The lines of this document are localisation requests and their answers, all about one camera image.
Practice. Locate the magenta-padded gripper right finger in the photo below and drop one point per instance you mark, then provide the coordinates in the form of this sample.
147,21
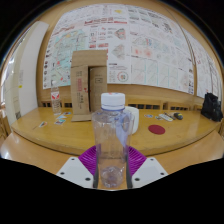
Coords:
148,170

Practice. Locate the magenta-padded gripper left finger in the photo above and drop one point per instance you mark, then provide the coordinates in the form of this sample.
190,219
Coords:
75,170

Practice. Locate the clear plastic bottle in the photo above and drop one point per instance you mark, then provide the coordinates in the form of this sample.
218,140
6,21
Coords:
112,140

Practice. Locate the small red-labelled water bottle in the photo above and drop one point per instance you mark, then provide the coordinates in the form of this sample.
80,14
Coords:
55,100

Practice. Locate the flat round red coaster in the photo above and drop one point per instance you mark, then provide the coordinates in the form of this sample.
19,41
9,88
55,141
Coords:
156,129

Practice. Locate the round blue sticker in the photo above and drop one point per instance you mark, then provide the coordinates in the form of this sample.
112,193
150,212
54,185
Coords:
148,116

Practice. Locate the white ceramic mug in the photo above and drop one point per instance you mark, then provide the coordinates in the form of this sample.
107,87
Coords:
135,116

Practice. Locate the dark pen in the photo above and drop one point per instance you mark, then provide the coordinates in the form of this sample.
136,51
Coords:
170,115

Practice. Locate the brown cardboard box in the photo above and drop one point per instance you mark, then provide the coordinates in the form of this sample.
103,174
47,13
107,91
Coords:
80,90

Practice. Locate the black bag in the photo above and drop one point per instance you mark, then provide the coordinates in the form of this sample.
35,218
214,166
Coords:
211,106

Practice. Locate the large printed wall poster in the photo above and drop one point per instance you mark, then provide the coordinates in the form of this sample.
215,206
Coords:
205,73
143,50

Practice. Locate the white wall panel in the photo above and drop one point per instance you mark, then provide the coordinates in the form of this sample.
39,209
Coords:
31,66

